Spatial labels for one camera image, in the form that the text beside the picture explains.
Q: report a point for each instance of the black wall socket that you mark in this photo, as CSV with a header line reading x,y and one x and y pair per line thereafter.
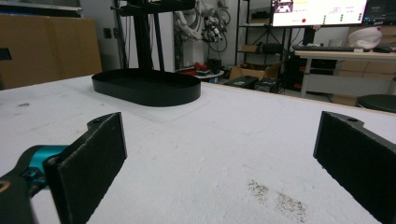
x,y
107,33

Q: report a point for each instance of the open cardboard box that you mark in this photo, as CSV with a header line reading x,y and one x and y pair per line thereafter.
x,y
246,72

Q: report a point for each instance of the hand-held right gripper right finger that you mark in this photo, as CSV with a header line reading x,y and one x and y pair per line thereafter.
x,y
358,158

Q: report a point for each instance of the white desk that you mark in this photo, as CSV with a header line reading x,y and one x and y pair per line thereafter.
x,y
345,67

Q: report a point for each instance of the white plush cap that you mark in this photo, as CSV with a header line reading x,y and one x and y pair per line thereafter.
x,y
364,38

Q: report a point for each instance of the small round white table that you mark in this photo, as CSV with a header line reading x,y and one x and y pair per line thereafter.
x,y
210,74

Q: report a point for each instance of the computer monitor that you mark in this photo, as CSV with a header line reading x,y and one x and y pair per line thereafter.
x,y
317,11

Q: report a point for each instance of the black metal stand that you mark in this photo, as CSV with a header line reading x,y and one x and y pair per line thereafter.
x,y
144,34

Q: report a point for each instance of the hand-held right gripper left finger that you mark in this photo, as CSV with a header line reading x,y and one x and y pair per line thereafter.
x,y
90,161

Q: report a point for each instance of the red tool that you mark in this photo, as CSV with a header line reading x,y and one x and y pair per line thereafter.
x,y
200,66

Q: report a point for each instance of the brown cardboard board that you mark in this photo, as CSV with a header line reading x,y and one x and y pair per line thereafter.
x,y
46,49

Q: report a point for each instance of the black shelf rack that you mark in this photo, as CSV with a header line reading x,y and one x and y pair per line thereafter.
x,y
264,46

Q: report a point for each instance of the black keyboard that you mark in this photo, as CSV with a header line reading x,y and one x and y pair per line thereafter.
x,y
323,48

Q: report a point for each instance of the black oval tray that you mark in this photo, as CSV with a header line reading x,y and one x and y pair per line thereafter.
x,y
149,85

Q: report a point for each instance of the black case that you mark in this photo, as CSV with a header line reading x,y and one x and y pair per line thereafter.
x,y
267,85
242,81

